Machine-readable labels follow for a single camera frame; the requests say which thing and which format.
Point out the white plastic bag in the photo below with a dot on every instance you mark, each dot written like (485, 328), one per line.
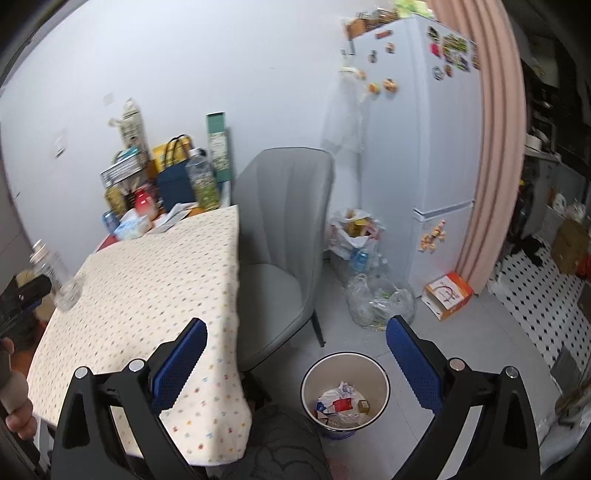
(341, 240)

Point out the grey upholstered chair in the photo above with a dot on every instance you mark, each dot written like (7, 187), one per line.
(281, 207)

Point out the small brown cardboard box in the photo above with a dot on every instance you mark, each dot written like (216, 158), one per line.
(364, 405)

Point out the group of fridge magnets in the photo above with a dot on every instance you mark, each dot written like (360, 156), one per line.
(390, 85)

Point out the floral dotted tablecloth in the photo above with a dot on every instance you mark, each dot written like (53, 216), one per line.
(147, 277)

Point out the large brown cardboard box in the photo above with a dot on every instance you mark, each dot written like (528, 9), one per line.
(570, 244)

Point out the hanging clear plastic bag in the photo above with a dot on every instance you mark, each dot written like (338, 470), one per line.
(344, 120)

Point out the clear plastic bottle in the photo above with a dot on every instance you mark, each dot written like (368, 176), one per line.
(60, 281)

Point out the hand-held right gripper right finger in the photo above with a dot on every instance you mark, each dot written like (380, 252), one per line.
(413, 364)

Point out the brown storage box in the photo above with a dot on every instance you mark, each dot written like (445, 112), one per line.
(364, 27)

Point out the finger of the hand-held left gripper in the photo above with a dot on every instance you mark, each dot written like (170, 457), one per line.
(34, 288)

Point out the blue drink can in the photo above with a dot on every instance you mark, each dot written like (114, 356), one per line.
(108, 220)

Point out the plastic bottle with green label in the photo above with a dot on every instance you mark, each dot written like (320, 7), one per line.
(203, 184)

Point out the clear bag of bottles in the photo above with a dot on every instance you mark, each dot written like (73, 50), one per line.
(378, 304)

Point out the white paper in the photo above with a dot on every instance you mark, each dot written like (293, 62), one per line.
(173, 217)
(344, 392)

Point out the white wall socket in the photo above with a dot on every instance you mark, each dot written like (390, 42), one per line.
(108, 98)
(59, 145)

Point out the blue white tissue box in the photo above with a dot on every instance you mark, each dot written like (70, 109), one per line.
(131, 226)

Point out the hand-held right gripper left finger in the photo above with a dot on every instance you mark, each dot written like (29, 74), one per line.
(180, 364)

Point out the tall green box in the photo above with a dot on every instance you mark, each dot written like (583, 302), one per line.
(217, 147)

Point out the black bag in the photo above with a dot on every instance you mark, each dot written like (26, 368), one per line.
(526, 244)

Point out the white loose paper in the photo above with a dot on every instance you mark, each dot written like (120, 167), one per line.
(173, 217)

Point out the orange white cardboard box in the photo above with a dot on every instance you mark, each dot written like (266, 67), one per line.
(450, 295)

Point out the bottle with blue label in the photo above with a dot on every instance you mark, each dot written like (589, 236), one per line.
(359, 261)

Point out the white printed packet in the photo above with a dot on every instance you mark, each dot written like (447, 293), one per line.
(131, 124)

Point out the white fridge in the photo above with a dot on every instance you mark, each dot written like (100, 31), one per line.
(406, 161)

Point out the red bottle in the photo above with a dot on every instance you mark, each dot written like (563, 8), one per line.
(144, 203)

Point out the pink curtain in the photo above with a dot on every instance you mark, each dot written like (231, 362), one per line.
(498, 138)

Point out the navy lunch bag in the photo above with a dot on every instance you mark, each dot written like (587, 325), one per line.
(173, 189)

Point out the torn red wrapper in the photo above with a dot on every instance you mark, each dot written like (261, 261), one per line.
(342, 405)

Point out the white round trash bin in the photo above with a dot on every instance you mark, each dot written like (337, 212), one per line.
(314, 383)

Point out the dark kitchen shelf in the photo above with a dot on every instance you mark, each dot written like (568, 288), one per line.
(568, 92)

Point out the person's left hand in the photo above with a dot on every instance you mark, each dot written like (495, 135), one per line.
(21, 422)

